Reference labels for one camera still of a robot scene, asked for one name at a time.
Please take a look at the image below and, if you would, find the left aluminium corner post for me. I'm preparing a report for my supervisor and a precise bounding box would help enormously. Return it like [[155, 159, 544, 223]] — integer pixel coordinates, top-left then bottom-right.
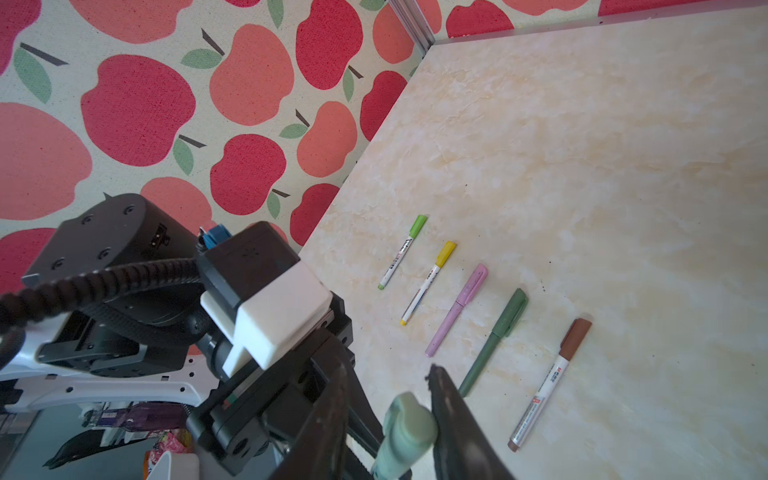
[[387, 0, 435, 56]]

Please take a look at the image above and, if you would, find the white pen light green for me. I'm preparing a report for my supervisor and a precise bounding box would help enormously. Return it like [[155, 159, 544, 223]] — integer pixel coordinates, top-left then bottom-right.
[[378, 215, 428, 290]]

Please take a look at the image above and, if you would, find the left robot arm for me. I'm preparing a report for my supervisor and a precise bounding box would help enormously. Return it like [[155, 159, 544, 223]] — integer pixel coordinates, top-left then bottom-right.
[[1, 194, 383, 479]]

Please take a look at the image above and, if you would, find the dark green pen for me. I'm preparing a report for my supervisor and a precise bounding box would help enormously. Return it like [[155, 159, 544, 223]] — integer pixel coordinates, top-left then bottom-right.
[[458, 288, 529, 397]]

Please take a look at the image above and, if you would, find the black corrugated cable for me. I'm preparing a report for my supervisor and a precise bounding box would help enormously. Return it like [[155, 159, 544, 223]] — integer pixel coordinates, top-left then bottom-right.
[[0, 257, 202, 337]]

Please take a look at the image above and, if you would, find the white pen black print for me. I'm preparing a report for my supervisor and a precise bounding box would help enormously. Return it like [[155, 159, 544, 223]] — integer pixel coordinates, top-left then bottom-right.
[[508, 353, 571, 452]]

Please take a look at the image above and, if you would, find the yellow-tipped white pen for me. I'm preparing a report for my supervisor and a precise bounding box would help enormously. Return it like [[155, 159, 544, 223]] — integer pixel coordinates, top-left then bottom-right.
[[400, 241, 457, 326]]

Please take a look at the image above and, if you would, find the brown pen cap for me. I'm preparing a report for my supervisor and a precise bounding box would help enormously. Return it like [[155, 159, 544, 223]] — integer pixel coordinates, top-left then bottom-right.
[[559, 318, 592, 361]]

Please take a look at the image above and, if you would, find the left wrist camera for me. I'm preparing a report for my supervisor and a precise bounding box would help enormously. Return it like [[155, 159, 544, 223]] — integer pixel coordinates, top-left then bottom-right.
[[196, 221, 336, 379]]

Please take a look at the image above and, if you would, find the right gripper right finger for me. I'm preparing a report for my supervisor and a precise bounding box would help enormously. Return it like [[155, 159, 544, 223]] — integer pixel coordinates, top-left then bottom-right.
[[427, 364, 514, 480]]

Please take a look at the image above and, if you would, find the pink pen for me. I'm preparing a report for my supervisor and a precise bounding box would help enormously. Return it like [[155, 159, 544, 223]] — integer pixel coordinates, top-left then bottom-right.
[[425, 263, 489, 358]]

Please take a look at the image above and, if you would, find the grey-green pen cap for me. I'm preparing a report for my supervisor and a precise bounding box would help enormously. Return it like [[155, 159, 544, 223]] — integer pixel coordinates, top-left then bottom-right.
[[371, 392, 438, 479]]

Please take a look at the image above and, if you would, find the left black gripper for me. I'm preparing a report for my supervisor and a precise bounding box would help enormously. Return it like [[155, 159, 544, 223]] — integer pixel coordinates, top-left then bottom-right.
[[187, 296, 384, 479]]

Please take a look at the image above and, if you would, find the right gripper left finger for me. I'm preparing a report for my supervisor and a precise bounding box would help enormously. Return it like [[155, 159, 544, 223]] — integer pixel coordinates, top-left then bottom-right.
[[270, 366, 349, 480]]

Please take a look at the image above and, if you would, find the background lab equipment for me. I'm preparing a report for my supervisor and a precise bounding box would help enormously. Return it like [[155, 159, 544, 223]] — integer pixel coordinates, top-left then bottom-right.
[[0, 401, 199, 480]]

